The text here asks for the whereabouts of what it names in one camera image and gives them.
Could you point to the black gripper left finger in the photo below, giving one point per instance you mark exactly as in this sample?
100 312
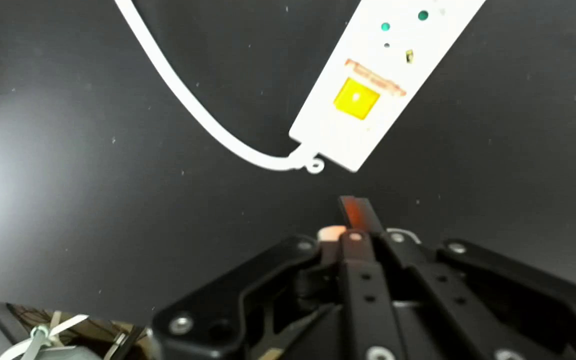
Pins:
260 292

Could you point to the white zip tie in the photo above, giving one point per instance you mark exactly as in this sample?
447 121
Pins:
40 337

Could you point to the white power strip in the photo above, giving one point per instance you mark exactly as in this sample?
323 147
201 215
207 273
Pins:
384 72

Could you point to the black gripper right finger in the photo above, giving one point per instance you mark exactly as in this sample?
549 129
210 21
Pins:
474 301

